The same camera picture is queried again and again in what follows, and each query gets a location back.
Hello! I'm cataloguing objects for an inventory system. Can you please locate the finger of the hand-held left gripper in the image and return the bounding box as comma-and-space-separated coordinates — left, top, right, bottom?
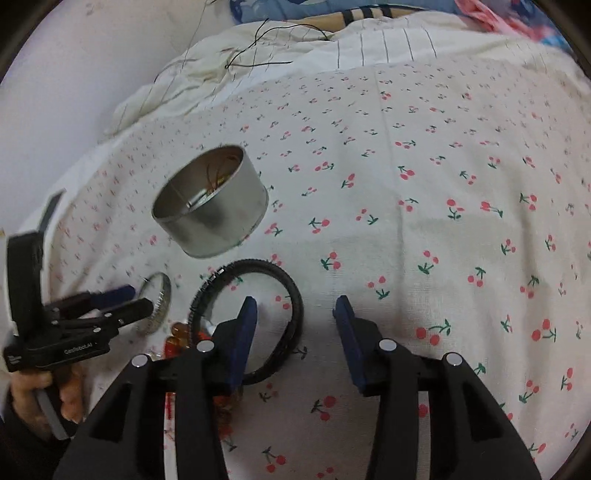
46, 284, 137, 317
58, 298, 154, 334

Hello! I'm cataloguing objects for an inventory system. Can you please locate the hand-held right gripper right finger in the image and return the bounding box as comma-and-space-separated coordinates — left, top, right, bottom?
333, 295, 541, 480

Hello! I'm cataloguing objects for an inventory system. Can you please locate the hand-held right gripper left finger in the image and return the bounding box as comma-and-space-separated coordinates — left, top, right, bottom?
53, 295, 258, 480

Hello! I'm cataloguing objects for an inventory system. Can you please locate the silver bangle bracelet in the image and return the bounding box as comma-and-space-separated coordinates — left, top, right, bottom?
136, 272, 173, 336

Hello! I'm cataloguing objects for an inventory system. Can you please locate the amber bead bracelet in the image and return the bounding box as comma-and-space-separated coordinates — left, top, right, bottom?
164, 322, 193, 359

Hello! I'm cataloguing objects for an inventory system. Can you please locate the black braided bracelet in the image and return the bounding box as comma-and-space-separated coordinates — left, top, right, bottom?
188, 258, 304, 387

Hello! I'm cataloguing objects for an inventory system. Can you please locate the red cord bracelet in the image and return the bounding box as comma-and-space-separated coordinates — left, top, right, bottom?
163, 318, 239, 440

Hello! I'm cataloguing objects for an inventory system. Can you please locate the round metal tin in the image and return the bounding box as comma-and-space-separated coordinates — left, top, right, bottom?
151, 144, 269, 259

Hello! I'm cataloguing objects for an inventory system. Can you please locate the person's left hand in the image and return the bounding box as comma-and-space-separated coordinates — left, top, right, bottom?
10, 361, 86, 424

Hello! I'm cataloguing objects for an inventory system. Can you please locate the cherry print bedsheet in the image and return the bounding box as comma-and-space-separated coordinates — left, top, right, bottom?
9, 55, 591, 480

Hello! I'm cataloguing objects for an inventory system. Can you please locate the cream striped quilt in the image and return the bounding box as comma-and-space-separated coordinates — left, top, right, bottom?
104, 8, 575, 136

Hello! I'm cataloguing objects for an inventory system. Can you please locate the tan navy striped pillow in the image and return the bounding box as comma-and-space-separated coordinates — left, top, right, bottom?
323, 4, 462, 29

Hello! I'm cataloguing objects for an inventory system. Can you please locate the pink cloth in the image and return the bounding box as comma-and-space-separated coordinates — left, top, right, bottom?
455, 0, 557, 40

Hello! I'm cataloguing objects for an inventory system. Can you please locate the thin black cable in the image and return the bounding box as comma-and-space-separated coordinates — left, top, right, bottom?
224, 17, 334, 73

